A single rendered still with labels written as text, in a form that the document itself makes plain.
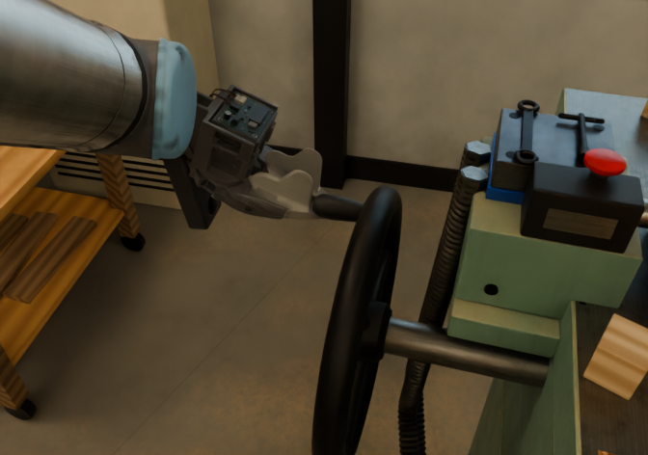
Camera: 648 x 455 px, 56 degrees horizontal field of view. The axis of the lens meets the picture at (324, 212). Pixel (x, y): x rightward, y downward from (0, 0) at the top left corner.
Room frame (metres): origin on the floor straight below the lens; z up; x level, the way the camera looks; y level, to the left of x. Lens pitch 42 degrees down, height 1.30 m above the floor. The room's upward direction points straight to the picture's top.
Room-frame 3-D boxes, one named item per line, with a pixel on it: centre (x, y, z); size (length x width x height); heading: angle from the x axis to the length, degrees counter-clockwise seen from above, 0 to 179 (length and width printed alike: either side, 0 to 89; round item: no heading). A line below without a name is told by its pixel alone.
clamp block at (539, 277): (0.41, -0.20, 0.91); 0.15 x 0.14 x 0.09; 164
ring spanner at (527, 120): (0.44, -0.18, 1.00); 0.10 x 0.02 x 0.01; 164
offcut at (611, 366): (0.27, -0.22, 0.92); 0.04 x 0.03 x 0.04; 143
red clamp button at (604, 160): (0.37, -0.21, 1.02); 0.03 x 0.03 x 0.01
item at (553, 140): (0.41, -0.20, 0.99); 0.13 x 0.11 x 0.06; 164
